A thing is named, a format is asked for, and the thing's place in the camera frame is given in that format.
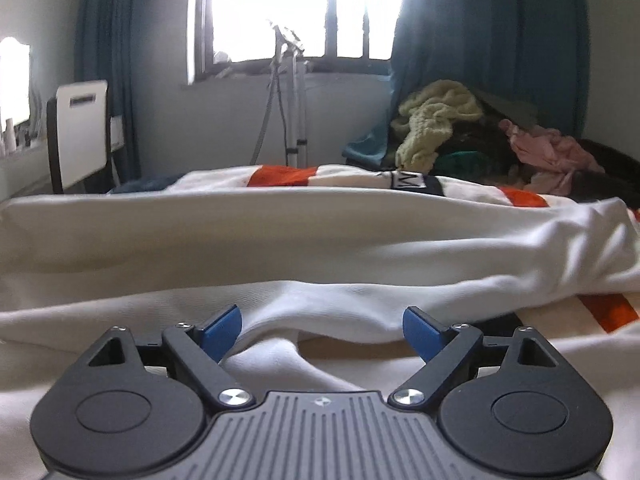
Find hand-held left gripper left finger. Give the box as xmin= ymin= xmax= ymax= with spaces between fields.
xmin=75 ymin=305 xmax=255 ymax=410

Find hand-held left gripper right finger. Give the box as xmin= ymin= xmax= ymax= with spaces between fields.
xmin=389 ymin=305 xmax=566 ymax=410

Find white pants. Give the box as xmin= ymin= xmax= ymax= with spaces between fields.
xmin=0 ymin=164 xmax=640 ymax=480

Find teal garment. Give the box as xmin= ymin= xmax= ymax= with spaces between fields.
xmin=439 ymin=152 xmax=492 ymax=174

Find light blue cloth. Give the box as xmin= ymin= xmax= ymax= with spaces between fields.
xmin=342 ymin=130 xmax=397 ymax=167

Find dark brown garment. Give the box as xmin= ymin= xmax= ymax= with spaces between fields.
xmin=445 ymin=127 xmax=516 ymax=159

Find pink garment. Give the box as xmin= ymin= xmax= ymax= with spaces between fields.
xmin=500 ymin=119 xmax=606 ymax=197

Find metal tripod stand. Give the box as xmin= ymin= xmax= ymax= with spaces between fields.
xmin=255 ymin=20 xmax=312 ymax=167

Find grey green garment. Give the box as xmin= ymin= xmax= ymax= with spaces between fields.
xmin=472 ymin=87 xmax=539 ymax=127

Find white chair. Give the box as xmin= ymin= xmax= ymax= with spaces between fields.
xmin=46 ymin=79 xmax=124 ymax=195

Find black armchair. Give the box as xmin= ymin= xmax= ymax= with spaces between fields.
xmin=570 ymin=139 xmax=640 ymax=207

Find white dressing table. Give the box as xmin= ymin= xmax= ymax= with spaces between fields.
xmin=0 ymin=115 xmax=126 ymax=202

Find group of cosmetic bottles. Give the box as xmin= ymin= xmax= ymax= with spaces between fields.
xmin=0 ymin=117 xmax=47 ymax=157

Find blue curtain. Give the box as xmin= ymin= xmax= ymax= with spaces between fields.
xmin=75 ymin=0 xmax=142 ymax=182
xmin=390 ymin=0 xmax=591 ymax=142

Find wavy edged mirror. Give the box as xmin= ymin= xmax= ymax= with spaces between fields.
xmin=0 ymin=36 xmax=32 ymax=129

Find dark framed window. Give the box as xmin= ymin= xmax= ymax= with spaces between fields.
xmin=192 ymin=0 xmax=408 ymax=84

